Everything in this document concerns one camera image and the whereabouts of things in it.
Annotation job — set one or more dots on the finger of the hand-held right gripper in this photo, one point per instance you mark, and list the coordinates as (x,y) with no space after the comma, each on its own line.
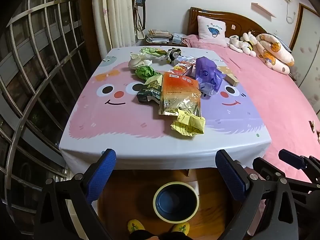
(267,167)
(292,158)

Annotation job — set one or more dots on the wooden headboard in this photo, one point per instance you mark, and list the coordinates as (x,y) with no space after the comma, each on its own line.
(240,22)

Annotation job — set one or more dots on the bed with pink sheet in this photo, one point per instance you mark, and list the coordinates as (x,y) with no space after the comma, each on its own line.
(262,92)

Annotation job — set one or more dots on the purple plastic bag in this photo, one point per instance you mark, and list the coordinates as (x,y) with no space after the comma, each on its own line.
(205,72)

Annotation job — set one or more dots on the black white wrapper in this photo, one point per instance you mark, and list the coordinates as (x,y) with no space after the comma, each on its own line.
(172,54)

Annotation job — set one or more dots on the cream curtain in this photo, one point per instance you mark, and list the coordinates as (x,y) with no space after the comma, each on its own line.
(112,17)

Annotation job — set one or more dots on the folded bear print quilt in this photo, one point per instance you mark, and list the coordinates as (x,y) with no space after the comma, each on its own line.
(272,52)

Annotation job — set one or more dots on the white plush toy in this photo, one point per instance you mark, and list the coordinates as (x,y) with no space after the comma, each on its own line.
(236,43)

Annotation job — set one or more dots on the pink printed pillow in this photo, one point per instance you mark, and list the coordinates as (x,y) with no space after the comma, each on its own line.
(212,30)

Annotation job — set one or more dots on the white plastic bag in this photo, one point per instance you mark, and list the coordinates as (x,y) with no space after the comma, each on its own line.
(136,62)

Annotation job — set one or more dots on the light green wrapper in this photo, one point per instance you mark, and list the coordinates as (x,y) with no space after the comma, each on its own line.
(152,52)

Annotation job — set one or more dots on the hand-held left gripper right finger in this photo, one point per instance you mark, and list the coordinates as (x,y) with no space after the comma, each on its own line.
(230,175)

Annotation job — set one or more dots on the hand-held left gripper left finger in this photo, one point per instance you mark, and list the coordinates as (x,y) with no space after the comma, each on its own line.
(100,177)

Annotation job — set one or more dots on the blue grey pillow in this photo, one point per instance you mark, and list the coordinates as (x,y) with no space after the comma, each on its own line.
(283,41)

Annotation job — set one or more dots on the red cartoon carton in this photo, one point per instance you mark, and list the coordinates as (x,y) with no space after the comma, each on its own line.
(181,68)

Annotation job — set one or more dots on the light blue tissue box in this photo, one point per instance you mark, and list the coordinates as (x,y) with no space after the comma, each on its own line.
(178,38)

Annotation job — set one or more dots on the yellow slipper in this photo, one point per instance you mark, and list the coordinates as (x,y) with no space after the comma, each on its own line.
(136,227)
(180,228)

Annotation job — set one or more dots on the wooden nightstand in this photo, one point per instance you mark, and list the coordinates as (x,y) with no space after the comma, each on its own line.
(175,45)

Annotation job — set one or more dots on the stack of books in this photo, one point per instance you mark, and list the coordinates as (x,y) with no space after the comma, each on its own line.
(158,36)

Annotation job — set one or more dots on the orange foil snack bag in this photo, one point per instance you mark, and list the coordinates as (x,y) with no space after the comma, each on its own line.
(177,85)

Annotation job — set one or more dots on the yellow paper wrapper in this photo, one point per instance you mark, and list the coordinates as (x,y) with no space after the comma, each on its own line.
(187,127)

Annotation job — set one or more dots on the white wardrobe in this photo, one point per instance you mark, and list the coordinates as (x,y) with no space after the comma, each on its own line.
(310,55)

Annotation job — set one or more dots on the blue bin with cream rim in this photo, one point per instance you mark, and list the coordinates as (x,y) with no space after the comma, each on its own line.
(175,202)

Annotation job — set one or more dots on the pink wall shelf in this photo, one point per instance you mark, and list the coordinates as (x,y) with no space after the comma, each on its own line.
(263,9)

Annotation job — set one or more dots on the dark green snack packet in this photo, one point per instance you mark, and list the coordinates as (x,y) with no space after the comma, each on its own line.
(150,92)

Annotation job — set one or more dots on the cartoon printed tablecloth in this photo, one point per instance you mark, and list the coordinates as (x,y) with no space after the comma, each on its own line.
(100,120)

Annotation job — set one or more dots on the wooden clothespin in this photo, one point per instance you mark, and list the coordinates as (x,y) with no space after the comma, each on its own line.
(319,136)
(312,126)

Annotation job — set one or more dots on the yellow bee plush toy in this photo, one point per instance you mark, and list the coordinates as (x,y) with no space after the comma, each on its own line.
(248,42)

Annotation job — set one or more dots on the beige wooden block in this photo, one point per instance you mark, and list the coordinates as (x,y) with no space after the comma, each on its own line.
(232,79)

